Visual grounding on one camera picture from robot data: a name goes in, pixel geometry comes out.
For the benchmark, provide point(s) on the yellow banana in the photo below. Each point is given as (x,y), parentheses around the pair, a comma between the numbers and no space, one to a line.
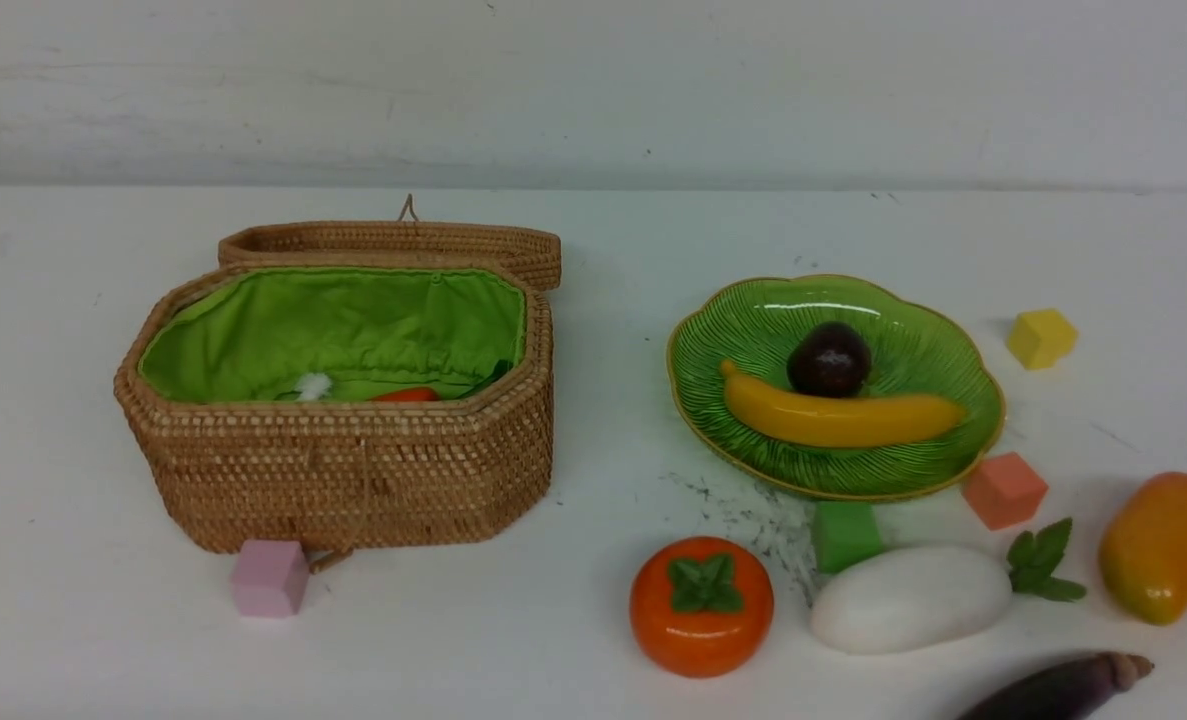
(865,422)

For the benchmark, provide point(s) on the red chili pepper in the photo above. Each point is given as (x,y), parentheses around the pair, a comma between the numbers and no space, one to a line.
(418,395)

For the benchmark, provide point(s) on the dark purple plum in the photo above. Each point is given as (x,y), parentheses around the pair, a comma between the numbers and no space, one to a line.
(832,361)

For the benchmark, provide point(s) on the white radish with leaves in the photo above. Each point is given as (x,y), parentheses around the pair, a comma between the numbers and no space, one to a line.
(918,596)

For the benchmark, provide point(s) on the purple eggplant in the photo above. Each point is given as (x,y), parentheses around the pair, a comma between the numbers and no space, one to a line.
(1073,689)

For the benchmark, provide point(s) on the orange yellow mango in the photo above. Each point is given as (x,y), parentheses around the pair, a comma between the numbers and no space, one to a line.
(1143,552)

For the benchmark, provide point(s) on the wicker basket lid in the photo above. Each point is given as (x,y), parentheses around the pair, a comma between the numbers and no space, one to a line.
(532,256)

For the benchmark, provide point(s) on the orange persimmon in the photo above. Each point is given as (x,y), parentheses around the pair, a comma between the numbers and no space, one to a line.
(701,607)

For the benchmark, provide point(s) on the white garlic in basket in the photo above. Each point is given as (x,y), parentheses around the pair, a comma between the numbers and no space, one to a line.
(313,387)

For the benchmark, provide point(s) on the green foam cube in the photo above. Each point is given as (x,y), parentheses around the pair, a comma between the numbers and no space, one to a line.
(843,534)

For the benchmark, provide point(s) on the woven wicker basket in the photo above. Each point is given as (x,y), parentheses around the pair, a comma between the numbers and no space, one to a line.
(341,476)

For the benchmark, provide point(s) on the green glass plate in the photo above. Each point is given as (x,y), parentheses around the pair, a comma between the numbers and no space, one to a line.
(756,323)

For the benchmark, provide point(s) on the green fabric basket liner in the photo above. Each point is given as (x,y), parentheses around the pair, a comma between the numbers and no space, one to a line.
(371,330)

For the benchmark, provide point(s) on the pink foam cube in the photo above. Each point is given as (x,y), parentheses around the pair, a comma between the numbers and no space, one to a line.
(269,578)

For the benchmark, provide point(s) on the orange foam cube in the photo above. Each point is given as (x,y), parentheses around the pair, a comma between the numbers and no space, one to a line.
(1004,491)

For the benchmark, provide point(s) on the yellow foam cube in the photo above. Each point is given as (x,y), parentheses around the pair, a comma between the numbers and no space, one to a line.
(1039,339)

